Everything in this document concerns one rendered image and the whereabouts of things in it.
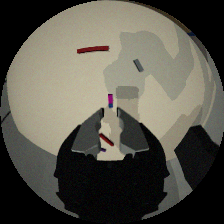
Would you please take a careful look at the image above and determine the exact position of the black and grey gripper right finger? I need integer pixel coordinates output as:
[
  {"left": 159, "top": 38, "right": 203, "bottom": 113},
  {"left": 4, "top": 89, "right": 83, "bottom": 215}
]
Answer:
[{"left": 117, "top": 107, "right": 170, "bottom": 178}]

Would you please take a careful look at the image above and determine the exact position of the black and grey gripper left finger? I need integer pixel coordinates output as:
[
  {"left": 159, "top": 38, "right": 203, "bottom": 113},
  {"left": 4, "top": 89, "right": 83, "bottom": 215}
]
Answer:
[{"left": 53, "top": 108, "right": 104, "bottom": 178}]

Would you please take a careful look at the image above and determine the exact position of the magenta rod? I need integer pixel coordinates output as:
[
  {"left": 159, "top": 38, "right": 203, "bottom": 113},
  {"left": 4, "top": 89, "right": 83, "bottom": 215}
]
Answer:
[{"left": 108, "top": 94, "right": 113, "bottom": 103}]

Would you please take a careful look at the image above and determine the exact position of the grey rod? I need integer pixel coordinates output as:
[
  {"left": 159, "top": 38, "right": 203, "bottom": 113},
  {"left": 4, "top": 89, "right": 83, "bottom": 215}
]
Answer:
[{"left": 133, "top": 59, "right": 144, "bottom": 72}]

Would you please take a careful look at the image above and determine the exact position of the dark red rod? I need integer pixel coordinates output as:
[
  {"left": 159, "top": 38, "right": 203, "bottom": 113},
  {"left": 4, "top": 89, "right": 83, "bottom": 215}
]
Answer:
[
  {"left": 77, "top": 46, "right": 109, "bottom": 54},
  {"left": 100, "top": 133, "right": 114, "bottom": 146}
]

